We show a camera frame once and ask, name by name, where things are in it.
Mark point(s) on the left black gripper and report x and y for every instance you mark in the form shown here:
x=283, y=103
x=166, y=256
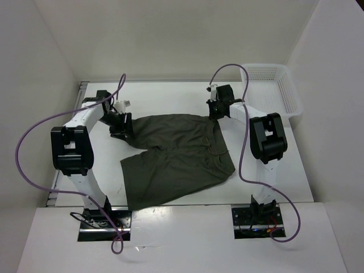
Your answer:
x=125, y=128

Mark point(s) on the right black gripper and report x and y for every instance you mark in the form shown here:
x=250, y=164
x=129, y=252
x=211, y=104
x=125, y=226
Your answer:
x=212, y=115

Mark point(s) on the olive green shorts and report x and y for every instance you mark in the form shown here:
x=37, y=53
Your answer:
x=181, y=154

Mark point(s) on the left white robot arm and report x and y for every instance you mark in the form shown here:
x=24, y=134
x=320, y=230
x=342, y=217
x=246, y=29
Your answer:
x=72, y=152

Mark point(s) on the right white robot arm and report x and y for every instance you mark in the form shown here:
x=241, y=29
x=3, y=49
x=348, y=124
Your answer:
x=266, y=136

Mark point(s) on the white plastic basket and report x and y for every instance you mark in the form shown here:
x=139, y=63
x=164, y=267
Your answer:
x=271, y=89

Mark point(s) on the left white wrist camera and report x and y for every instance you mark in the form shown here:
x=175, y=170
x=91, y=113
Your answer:
x=121, y=106

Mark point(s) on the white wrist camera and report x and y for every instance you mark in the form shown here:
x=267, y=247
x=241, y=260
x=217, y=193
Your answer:
x=213, y=92
x=121, y=106

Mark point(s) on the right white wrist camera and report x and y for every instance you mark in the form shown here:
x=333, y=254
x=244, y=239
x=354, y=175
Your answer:
x=213, y=92

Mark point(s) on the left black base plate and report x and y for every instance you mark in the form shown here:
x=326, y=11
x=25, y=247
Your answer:
x=97, y=228

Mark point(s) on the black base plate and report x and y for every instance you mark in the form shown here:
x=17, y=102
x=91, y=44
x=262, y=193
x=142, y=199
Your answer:
x=97, y=228
x=247, y=226

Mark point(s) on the aluminium table edge rail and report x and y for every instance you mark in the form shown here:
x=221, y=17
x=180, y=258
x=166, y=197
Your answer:
x=61, y=182

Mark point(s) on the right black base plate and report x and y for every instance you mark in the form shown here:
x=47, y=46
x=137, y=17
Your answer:
x=247, y=226

